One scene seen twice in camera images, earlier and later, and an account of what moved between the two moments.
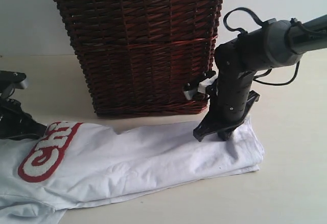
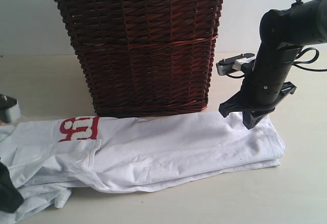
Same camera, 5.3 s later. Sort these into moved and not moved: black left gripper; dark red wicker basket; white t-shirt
Moved: white t-shirt; black left gripper
Not moved: dark red wicker basket
